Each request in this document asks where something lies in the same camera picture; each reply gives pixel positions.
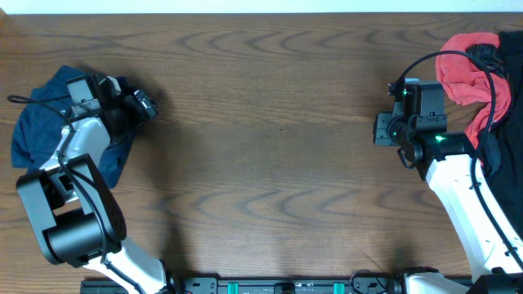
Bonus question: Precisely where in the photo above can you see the navy blue shorts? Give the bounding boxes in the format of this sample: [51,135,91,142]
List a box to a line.
[11,65,136,189]

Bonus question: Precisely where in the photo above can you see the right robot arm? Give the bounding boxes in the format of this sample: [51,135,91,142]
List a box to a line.
[373,79,522,293]

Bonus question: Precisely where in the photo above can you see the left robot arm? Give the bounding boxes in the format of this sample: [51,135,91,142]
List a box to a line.
[16,74,176,293]

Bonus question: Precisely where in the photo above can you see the red cloth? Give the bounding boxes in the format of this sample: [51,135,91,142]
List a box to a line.
[436,32,500,147]

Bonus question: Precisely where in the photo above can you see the black garment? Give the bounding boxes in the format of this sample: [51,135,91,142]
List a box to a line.
[466,31,522,235]

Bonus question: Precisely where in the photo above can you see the left black cable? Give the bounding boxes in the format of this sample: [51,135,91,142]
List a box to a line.
[7,94,144,294]

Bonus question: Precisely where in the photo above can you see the black cable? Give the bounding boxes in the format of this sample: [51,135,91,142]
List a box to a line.
[398,49,523,270]
[7,94,144,294]

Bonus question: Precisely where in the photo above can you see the right black cable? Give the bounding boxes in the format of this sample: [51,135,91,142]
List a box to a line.
[398,49,523,270]

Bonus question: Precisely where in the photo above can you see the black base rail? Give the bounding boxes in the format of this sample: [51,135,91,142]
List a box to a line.
[79,274,471,294]

